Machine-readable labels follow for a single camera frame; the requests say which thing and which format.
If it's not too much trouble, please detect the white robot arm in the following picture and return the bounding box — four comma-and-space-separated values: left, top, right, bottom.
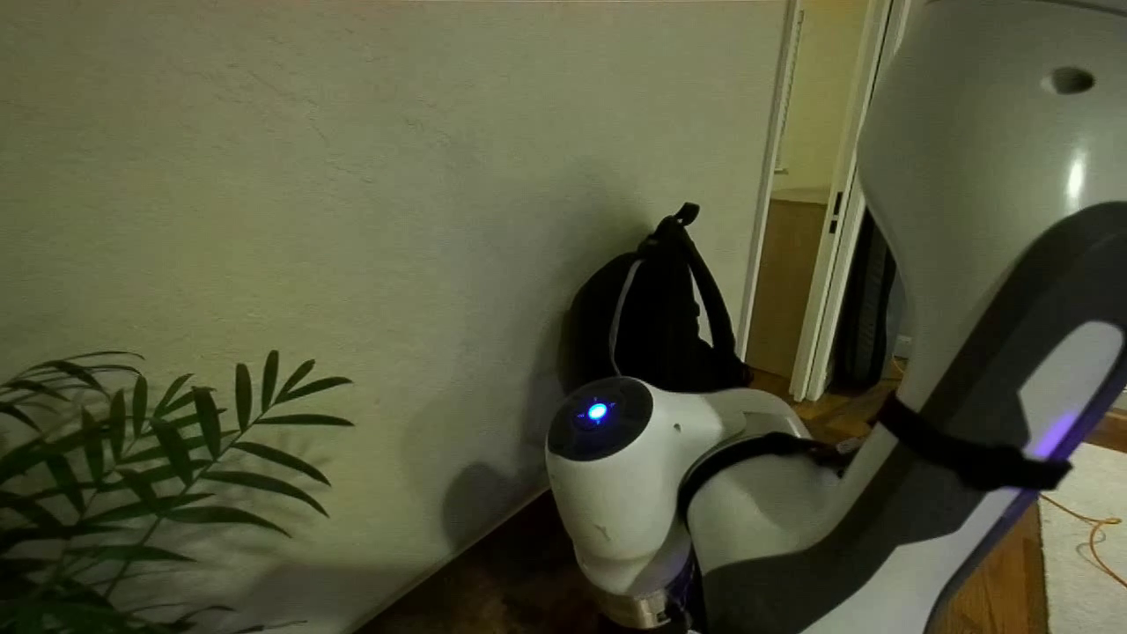
545, 0, 1127, 634

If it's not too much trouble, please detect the black backpack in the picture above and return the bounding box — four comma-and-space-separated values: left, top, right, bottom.
566, 201, 755, 390

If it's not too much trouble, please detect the green palm plant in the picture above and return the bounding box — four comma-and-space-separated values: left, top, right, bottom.
0, 350, 345, 634

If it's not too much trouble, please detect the white rug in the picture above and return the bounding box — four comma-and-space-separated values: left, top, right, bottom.
1040, 442, 1127, 634

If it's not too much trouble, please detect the orange cable on floor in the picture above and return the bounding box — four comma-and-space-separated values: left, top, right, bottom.
1040, 488, 1127, 590

